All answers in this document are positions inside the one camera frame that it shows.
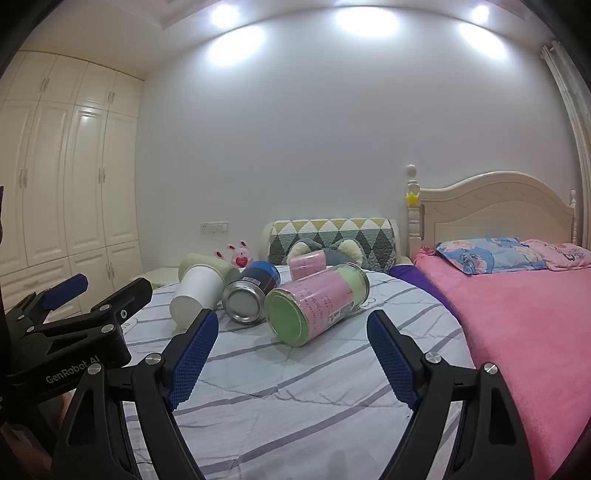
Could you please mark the large green cup pink label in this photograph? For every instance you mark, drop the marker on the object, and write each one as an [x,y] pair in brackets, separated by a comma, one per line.
[318,295]

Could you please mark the cream curtain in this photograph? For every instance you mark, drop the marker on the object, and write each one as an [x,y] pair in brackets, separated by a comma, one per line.
[570,115]

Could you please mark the blue cartoon pillow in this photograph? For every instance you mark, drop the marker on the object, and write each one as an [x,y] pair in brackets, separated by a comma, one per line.
[485,254]

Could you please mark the pink rabbit plush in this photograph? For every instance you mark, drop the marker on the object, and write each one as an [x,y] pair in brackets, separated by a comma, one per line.
[241,256]

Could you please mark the cream wooden headboard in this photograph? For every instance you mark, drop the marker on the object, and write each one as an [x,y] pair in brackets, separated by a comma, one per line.
[498,207]

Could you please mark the quilted triangle pattern headboard cover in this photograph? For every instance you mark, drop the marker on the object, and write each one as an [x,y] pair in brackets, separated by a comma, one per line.
[369,240]

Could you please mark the grey cat plush pillow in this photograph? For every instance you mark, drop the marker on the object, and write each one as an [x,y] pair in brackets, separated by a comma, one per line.
[338,253]

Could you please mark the ceiling lamp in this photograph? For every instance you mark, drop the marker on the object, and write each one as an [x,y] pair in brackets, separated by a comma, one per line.
[367,21]
[480,13]
[225,16]

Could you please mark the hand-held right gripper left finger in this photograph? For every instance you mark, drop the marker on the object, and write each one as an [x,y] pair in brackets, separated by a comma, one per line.
[194,360]

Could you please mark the white cup with green lid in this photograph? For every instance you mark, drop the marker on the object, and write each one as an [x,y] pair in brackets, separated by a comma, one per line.
[198,288]

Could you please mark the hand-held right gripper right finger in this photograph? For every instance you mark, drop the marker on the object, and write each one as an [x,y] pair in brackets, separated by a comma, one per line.
[392,360]

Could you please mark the wall switch panel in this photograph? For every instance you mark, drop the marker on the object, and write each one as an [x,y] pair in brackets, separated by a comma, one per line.
[214,226]

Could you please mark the purple bed sheet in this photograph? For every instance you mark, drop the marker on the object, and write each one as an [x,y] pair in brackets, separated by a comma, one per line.
[425,288]

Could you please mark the blue steel cup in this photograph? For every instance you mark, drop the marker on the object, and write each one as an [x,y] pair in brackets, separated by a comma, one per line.
[243,301]

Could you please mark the white nightstand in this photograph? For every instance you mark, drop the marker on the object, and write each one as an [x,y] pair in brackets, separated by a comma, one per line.
[159,276]

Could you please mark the small pink cup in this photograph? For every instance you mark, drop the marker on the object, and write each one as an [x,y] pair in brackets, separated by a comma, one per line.
[304,264]

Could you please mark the cream wardrobe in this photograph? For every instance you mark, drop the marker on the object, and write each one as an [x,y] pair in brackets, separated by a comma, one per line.
[69,175]

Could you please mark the pink fleece blanket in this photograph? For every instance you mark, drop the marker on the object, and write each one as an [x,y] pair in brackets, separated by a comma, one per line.
[531,332]

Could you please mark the yellow star toy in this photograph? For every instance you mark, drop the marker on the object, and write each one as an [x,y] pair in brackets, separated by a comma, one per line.
[412,197]

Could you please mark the pink cartoon pillow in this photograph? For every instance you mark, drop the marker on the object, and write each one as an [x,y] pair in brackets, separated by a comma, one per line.
[563,254]

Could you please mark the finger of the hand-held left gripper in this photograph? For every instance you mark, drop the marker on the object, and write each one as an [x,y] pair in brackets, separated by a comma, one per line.
[131,293]
[64,288]

